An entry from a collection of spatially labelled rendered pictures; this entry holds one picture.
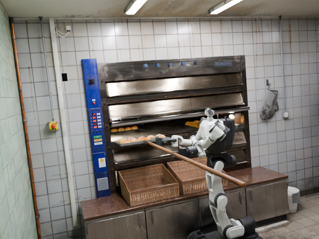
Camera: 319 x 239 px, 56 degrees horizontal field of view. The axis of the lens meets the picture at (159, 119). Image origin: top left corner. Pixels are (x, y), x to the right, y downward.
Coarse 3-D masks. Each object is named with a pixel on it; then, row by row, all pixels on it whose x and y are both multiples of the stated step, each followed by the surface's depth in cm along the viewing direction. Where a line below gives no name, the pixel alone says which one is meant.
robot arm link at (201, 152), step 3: (195, 147) 256; (198, 147) 258; (201, 147) 258; (195, 150) 254; (198, 150) 256; (201, 150) 257; (204, 150) 259; (195, 153) 255; (198, 153) 257; (201, 153) 256; (204, 153) 256; (201, 156) 258; (204, 156) 260
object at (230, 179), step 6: (150, 144) 308; (162, 150) 276; (168, 150) 264; (180, 156) 238; (192, 162) 218; (204, 168) 201; (210, 168) 195; (216, 174) 187; (222, 174) 182; (228, 180) 175; (234, 180) 169
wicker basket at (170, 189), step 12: (132, 168) 354; (144, 168) 359; (156, 168) 364; (120, 180) 345; (132, 180) 352; (144, 180) 356; (156, 180) 360; (168, 180) 352; (132, 192) 308; (144, 192) 313; (156, 192) 317; (168, 192) 339; (132, 204) 309
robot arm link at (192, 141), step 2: (192, 138) 328; (194, 138) 327; (184, 140) 320; (186, 140) 322; (188, 140) 324; (190, 140) 325; (192, 140) 327; (194, 140) 325; (196, 140) 325; (184, 142) 320; (186, 142) 321; (188, 142) 322; (190, 142) 324; (192, 142) 326; (194, 142) 324; (196, 142) 323; (184, 144) 321; (186, 144) 322; (188, 144) 323; (190, 144) 324; (192, 144) 326; (194, 144) 323
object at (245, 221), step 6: (246, 216) 314; (240, 222) 307; (246, 222) 306; (252, 222) 307; (246, 228) 304; (252, 228) 306; (192, 234) 318; (198, 234) 313; (204, 234) 322; (210, 234) 321; (216, 234) 320; (246, 234) 306; (252, 234) 307
